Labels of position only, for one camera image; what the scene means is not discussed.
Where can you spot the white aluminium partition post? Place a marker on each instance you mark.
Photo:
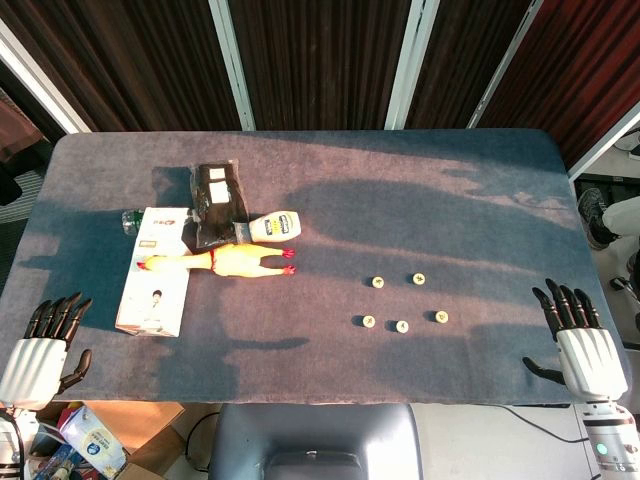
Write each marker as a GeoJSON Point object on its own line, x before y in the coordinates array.
{"type": "Point", "coordinates": [600, 147]}
{"type": "Point", "coordinates": [231, 65]}
{"type": "Point", "coordinates": [502, 66]}
{"type": "Point", "coordinates": [40, 89]}
{"type": "Point", "coordinates": [411, 65]}

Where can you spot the right black-white robot hand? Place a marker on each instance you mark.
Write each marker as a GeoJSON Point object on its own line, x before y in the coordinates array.
{"type": "Point", "coordinates": [592, 360]}

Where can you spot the clear green-label water bottle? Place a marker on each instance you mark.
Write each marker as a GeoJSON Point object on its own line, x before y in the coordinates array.
{"type": "Point", "coordinates": [131, 221]}

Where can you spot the black plastic packet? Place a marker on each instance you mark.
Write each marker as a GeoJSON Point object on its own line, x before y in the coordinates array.
{"type": "Point", "coordinates": [215, 220]}

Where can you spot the left black-white robot hand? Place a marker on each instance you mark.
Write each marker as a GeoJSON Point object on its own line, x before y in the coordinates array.
{"type": "Point", "coordinates": [35, 370]}

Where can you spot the yellow rubber chicken toy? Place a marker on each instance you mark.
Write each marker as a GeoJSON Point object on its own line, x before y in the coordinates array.
{"type": "Point", "coordinates": [235, 260]}

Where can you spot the small round token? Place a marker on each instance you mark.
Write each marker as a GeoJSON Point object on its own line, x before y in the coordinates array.
{"type": "Point", "coordinates": [369, 321]}
{"type": "Point", "coordinates": [441, 316]}
{"type": "Point", "coordinates": [377, 282]}
{"type": "Point", "coordinates": [418, 278]}
{"type": "Point", "coordinates": [402, 327]}

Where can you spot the blue-grey table cloth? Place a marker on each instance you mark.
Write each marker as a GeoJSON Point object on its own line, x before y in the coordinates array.
{"type": "Point", "coordinates": [450, 200]}

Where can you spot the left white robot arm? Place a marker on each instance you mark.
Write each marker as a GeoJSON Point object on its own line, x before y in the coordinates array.
{"type": "Point", "coordinates": [7, 435]}

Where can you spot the brown cardboard box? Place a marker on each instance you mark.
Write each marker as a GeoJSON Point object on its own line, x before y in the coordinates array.
{"type": "Point", "coordinates": [145, 425]}

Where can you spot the white-blue pouch bag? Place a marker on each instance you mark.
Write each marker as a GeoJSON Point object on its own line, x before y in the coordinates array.
{"type": "Point", "coordinates": [92, 440]}

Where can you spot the black chair caster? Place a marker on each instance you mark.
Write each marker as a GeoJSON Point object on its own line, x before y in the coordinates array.
{"type": "Point", "coordinates": [622, 285]}

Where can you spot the white mayonnaise squeeze bottle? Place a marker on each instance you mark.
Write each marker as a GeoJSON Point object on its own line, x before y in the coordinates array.
{"type": "Point", "coordinates": [275, 226]}

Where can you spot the blue snack packet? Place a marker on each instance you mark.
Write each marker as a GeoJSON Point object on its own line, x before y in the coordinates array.
{"type": "Point", "coordinates": [60, 462]}

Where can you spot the white trouser leg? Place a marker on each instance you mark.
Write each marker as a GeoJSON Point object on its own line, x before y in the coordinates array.
{"type": "Point", "coordinates": [622, 215]}

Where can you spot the grey sneaker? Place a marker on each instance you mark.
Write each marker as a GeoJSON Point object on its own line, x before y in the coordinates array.
{"type": "Point", "coordinates": [592, 220]}

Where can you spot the white booklet with photo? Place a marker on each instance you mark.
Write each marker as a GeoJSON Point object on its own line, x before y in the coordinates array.
{"type": "Point", "coordinates": [150, 310]}

